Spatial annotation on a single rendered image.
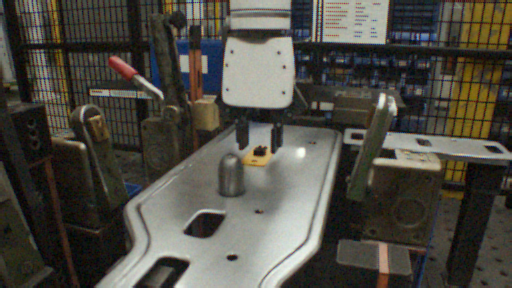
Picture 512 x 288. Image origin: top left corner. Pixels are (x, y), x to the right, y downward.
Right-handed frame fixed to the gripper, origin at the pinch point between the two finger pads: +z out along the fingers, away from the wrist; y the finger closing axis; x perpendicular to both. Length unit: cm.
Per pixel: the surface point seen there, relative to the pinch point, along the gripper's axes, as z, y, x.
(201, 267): 3.2, 2.8, -26.9
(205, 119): -0.4, -11.9, 6.3
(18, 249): 1.3, -11.9, -32.4
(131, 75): -9.0, -21.7, -0.9
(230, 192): 2.5, 0.6, -14.0
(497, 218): 33, 57, 48
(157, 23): -17.1, -15.5, -1.8
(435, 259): 33, 36, 24
